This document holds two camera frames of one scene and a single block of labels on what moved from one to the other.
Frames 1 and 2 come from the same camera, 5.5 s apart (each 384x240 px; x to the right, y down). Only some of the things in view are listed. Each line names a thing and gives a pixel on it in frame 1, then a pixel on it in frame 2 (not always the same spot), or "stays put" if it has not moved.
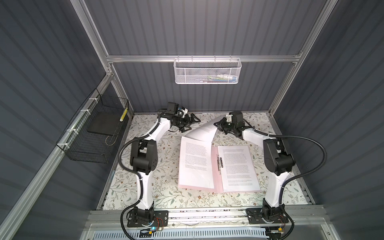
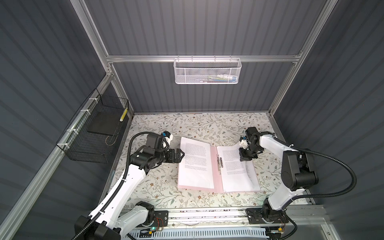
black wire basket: [92, 135] stays put
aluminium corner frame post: [110, 69] stays put
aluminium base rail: [202, 216] stays put
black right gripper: [221, 125] to [243, 157]
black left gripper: [186, 122] to [171, 159]
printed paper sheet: [196, 164] stays put
